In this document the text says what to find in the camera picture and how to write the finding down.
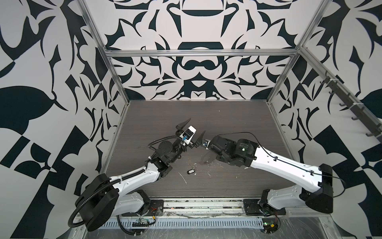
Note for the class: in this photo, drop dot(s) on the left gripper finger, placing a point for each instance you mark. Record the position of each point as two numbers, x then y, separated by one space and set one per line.
181 126
199 140

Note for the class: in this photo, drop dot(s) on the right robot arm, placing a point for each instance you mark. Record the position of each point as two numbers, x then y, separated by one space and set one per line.
313 185

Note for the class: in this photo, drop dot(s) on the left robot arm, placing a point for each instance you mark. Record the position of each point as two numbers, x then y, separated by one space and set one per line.
103 197

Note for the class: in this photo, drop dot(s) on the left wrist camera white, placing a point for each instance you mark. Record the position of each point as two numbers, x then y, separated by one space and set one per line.
187 135

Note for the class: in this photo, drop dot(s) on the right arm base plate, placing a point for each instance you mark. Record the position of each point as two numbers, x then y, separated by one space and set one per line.
254 207

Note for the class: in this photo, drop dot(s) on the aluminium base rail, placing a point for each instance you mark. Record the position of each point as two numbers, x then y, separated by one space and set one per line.
208 207

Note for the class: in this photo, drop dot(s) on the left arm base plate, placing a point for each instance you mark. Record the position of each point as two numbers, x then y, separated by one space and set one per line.
152 208

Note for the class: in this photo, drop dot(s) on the right circuit board with wires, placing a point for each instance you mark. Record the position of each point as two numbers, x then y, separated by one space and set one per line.
270 226

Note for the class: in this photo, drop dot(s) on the circuit board with wires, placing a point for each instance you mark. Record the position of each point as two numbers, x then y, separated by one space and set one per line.
144 222
270 226

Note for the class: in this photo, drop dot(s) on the left circuit board with wires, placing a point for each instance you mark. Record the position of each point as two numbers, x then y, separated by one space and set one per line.
144 222

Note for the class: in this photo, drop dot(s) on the horizontal aluminium frame bar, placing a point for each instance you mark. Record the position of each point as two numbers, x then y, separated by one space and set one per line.
201 52

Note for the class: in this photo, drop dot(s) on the white slotted cable duct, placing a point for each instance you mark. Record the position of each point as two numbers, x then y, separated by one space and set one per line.
208 223

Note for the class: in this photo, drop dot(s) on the wall hook rail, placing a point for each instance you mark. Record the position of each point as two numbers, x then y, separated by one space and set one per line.
349 101

